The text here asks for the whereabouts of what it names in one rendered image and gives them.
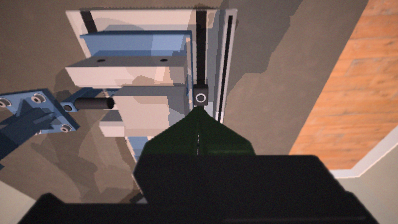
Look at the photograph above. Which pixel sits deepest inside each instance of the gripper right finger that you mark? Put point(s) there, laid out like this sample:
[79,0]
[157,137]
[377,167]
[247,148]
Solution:
[218,139]

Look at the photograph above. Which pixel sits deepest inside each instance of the grey metal block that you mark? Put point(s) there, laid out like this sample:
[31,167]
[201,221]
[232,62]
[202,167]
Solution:
[151,107]

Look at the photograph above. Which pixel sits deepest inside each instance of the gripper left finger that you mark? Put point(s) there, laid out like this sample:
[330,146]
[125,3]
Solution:
[177,139]

